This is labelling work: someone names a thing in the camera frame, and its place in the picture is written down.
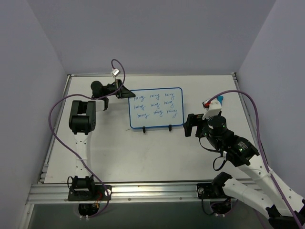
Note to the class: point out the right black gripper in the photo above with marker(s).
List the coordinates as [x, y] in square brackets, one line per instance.
[195, 124]

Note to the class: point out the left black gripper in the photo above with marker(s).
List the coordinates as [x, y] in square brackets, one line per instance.
[119, 88]

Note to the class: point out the blue framed whiteboard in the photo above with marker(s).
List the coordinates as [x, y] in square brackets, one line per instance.
[156, 107]

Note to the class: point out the blue whiteboard eraser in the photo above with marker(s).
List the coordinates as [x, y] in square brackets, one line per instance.
[220, 98]

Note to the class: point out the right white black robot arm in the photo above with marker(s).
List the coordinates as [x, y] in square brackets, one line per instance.
[283, 208]

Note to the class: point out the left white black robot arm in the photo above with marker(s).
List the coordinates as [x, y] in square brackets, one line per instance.
[82, 122]

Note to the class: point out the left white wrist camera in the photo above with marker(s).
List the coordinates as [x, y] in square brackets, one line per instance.
[115, 72]

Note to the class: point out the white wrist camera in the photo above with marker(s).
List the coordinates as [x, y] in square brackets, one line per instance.
[115, 72]
[213, 108]

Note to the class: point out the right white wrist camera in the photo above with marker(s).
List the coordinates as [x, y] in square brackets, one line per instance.
[213, 108]

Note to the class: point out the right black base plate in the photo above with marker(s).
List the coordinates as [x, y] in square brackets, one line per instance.
[206, 191]

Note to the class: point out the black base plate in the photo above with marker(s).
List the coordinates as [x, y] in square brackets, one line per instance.
[84, 194]
[206, 191]

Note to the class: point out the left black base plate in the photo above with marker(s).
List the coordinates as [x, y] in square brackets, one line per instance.
[84, 194]

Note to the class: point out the aluminium front rail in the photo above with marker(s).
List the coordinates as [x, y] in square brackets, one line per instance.
[121, 193]

